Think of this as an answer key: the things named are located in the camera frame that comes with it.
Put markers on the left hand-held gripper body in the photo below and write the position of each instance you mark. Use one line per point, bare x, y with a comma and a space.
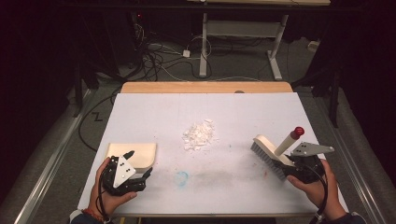
124, 174

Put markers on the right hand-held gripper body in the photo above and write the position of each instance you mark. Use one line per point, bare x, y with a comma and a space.
308, 169

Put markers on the cream dustpan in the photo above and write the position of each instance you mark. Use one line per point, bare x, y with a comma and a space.
141, 152

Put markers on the cream brush with red cap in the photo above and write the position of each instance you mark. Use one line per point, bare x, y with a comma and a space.
267, 149

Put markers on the person's right hand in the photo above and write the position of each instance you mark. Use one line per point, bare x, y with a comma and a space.
323, 193

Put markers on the person's left hand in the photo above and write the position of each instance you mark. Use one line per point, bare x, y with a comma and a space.
107, 200

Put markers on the pile of white scraps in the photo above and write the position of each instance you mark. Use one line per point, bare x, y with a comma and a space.
199, 135

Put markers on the white table cover board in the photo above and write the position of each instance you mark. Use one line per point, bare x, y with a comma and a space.
218, 174

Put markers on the black metal stand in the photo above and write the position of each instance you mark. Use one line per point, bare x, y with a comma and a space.
77, 90

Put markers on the wooden table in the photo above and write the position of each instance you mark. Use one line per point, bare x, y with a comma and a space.
205, 87

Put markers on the white power adapter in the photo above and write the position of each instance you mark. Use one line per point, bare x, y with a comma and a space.
186, 53

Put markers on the small white box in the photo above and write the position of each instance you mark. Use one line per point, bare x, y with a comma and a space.
313, 45

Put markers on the metal floor rail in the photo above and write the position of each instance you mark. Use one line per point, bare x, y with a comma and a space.
49, 168
351, 168

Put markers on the white desk frame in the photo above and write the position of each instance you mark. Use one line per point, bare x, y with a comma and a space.
243, 28

